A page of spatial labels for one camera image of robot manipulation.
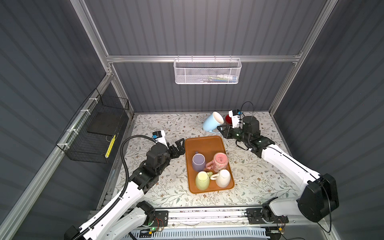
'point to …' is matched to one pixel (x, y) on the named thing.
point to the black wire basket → (90, 135)
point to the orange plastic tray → (212, 144)
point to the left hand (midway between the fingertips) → (177, 141)
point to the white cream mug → (222, 178)
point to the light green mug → (202, 180)
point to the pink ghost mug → (220, 162)
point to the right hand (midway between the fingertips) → (219, 128)
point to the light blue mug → (212, 121)
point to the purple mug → (198, 161)
